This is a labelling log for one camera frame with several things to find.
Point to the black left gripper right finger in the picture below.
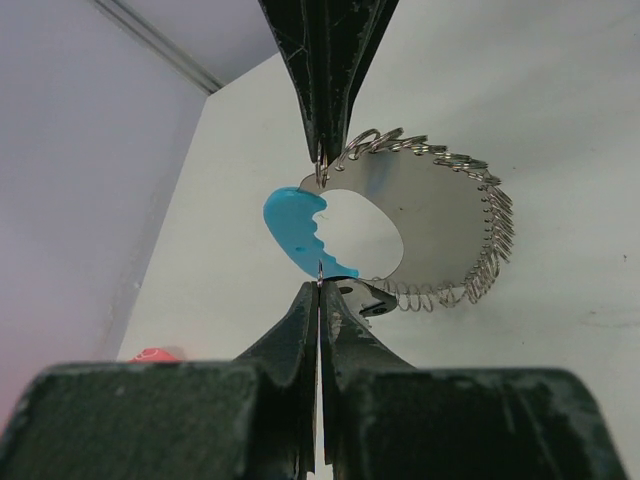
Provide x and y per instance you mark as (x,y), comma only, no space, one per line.
(386,419)

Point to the crumpled pink plastic bag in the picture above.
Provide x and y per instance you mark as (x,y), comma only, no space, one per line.
(158,355)

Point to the aluminium frame post left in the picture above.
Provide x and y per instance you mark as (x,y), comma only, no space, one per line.
(147,35)

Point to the key with black tag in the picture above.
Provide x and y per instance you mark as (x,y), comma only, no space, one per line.
(320,274)

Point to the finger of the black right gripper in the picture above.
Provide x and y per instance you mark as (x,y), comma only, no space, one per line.
(296,28)
(353,32)

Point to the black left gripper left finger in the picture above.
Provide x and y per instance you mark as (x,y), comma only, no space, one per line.
(252,417)

